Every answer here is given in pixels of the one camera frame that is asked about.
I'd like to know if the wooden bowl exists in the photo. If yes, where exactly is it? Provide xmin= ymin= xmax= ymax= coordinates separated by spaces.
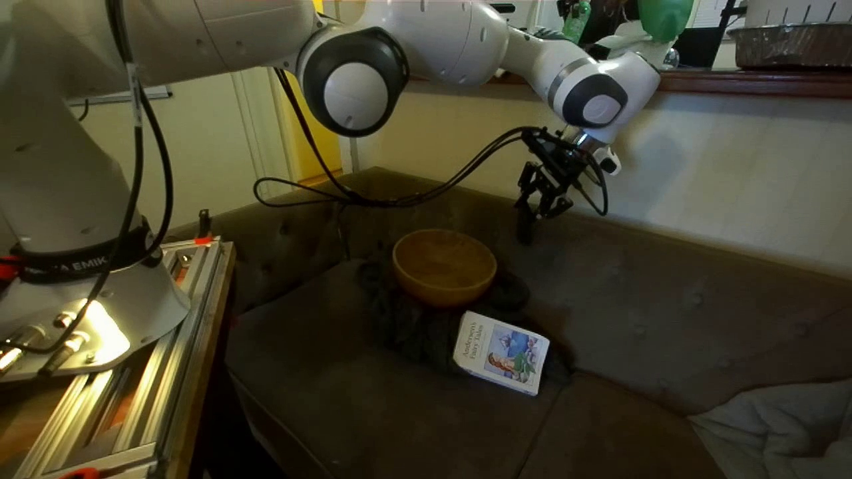
xmin=390 ymin=225 xmax=500 ymax=312

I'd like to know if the gray drainer tray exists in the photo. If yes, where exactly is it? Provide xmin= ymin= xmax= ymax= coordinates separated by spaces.
xmin=730 ymin=22 xmax=852 ymax=74

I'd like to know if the black knife block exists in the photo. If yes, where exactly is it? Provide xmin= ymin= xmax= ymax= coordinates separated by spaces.
xmin=684 ymin=23 xmax=741 ymax=70

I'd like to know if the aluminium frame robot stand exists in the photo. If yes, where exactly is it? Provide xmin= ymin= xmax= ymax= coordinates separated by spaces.
xmin=0 ymin=235 xmax=240 ymax=479

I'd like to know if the green plastic piece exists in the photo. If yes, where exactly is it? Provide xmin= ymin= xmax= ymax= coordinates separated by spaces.
xmin=557 ymin=0 xmax=595 ymax=46

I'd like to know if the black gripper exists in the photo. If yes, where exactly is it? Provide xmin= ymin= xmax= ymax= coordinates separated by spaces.
xmin=513 ymin=127 xmax=596 ymax=221

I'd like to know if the orange black clamp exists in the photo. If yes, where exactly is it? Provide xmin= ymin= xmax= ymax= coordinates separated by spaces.
xmin=188 ymin=208 xmax=218 ymax=252

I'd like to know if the long black gripper cable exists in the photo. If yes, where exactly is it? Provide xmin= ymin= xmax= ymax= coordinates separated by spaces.
xmin=251 ymin=63 xmax=616 ymax=221

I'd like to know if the black base cable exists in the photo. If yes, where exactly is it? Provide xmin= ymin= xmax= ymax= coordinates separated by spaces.
xmin=0 ymin=0 xmax=177 ymax=358

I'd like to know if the grey fabric sofa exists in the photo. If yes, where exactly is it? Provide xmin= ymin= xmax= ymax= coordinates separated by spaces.
xmin=162 ymin=164 xmax=852 ymax=479

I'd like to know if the gray blanket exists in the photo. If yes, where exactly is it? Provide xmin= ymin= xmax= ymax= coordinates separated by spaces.
xmin=689 ymin=374 xmax=852 ymax=479

